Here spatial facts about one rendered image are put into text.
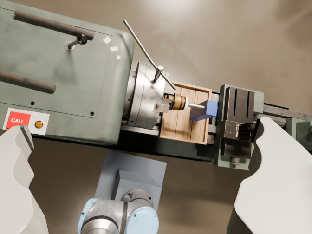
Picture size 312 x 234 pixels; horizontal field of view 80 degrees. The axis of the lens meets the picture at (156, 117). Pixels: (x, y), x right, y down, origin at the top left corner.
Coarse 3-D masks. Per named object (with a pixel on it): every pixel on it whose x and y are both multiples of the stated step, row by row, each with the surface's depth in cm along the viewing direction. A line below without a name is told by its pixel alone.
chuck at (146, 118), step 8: (152, 72) 82; (160, 80) 81; (144, 88) 78; (152, 88) 79; (160, 88) 80; (144, 96) 78; (152, 96) 79; (160, 96) 79; (144, 104) 79; (152, 104) 80; (160, 104) 80; (144, 112) 81; (152, 112) 81; (136, 120) 84; (144, 120) 84; (152, 120) 84; (152, 128) 90
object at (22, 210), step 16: (16, 128) 10; (0, 144) 9; (16, 144) 9; (32, 144) 11; (0, 160) 8; (16, 160) 8; (0, 176) 7; (16, 176) 7; (32, 176) 9; (0, 192) 6; (16, 192) 6; (0, 208) 6; (16, 208) 6; (32, 208) 6; (0, 224) 5; (16, 224) 5; (32, 224) 6
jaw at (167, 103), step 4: (164, 100) 88; (168, 100) 90; (172, 100) 91; (156, 104) 80; (164, 104) 82; (168, 104) 83; (172, 104) 91; (156, 108) 81; (160, 108) 81; (164, 108) 83; (168, 108) 83; (172, 108) 91; (164, 112) 84
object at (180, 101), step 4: (168, 96) 94; (172, 96) 95; (176, 96) 94; (180, 96) 94; (176, 100) 93; (180, 100) 93; (184, 100) 94; (176, 104) 93; (180, 104) 94; (184, 104) 94; (176, 108) 95; (180, 108) 95
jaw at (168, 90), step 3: (168, 75) 96; (168, 78) 96; (165, 81) 95; (165, 84) 95; (168, 84) 95; (165, 87) 95; (168, 87) 95; (165, 90) 95; (168, 90) 95; (171, 90) 95; (174, 90) 96; (165, 93) 96; (168, 93) 95; (171, 93) 95
